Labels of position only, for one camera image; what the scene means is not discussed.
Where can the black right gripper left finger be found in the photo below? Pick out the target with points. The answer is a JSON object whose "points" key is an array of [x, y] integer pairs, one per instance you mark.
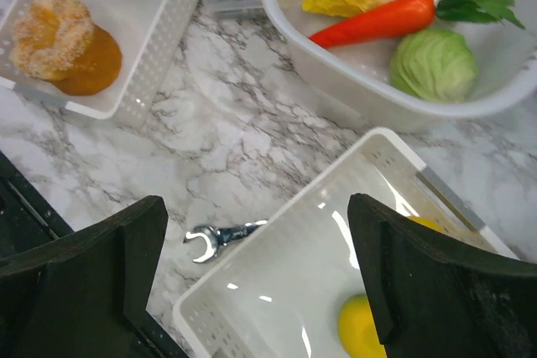
{"points": [[85, 294]]}

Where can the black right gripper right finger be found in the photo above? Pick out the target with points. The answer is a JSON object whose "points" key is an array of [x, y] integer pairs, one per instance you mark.
{"points": [[434, 296]]}

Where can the green lettuce toy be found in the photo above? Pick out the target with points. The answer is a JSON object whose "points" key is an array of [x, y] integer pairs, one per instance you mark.
{"points": [[434, 65]]}

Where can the orange bread slice toy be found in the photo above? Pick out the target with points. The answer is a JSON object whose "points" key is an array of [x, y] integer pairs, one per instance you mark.
{"points": [[57, 41]]}

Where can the red chili pepper toy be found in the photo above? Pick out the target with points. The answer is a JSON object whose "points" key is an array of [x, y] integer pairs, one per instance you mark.
{"points": [[399, 18]]}

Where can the yellow lemon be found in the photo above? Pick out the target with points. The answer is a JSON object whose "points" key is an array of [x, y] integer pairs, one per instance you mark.
{"points": [[426, 222]]}

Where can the silver combination wrench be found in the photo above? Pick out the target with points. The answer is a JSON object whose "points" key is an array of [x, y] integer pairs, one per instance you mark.
{"points": [[216, 238]]}

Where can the white perforated plastic basket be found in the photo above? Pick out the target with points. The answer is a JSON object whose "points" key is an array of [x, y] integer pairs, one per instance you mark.
{"points": [[278, 293]]}

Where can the large white plastic tub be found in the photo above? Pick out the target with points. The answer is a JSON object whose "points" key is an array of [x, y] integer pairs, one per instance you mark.
{"points": [[357, 76]]}

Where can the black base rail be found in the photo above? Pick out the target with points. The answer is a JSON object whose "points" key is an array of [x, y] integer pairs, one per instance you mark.
{"points": [[28, 221]]}

